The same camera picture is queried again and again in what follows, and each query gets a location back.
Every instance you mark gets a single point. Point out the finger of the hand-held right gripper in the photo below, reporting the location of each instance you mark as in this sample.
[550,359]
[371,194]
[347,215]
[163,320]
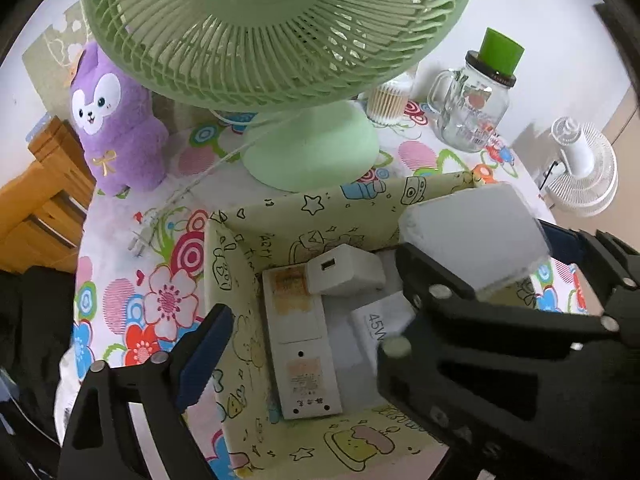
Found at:
[560,242]
[500,360]

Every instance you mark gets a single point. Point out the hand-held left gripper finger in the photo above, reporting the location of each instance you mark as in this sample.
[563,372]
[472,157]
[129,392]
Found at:
[202,360]

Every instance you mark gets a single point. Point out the white grey rectangular box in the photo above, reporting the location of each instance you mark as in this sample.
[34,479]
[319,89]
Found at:
[475,235]

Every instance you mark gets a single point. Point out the white 45W charger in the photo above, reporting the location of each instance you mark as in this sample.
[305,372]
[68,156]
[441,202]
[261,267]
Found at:
[380,315]

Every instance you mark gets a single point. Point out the white charger plug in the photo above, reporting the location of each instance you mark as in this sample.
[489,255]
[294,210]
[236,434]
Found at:
[345,270]

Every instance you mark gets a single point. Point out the cartoon print fabric storage box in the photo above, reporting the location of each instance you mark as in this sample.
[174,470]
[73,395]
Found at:
[350,200]

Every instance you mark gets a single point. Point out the flower print tablecloth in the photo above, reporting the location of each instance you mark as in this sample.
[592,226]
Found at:
[165,300]

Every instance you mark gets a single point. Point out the small white fan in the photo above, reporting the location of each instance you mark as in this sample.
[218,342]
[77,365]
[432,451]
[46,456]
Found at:
[580,155]

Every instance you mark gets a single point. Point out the long white box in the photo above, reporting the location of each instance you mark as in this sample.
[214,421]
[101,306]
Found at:
[295,330]

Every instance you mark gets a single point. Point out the glass jar mug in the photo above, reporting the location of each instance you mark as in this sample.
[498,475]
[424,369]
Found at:
[470,120]

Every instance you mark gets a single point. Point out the dark cloth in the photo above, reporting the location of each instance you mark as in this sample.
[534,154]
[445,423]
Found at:
[30,335]

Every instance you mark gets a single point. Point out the green plastic cup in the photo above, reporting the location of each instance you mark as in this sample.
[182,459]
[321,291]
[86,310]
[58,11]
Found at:
[500,50]

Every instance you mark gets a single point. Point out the wooden furniture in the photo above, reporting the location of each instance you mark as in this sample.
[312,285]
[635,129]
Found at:
[45,210]

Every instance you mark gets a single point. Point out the cotton swab container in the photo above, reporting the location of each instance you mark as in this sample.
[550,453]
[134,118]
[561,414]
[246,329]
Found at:
[387,102]

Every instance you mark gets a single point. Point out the purple plush toy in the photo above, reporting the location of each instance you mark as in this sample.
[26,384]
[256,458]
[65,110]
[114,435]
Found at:
[125,130]

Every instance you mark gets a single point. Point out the green desk fan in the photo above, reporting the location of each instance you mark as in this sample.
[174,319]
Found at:
[280,35]

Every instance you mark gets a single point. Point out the beige cartoon wall cloth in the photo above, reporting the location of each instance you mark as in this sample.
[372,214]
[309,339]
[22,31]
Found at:
[50,45]

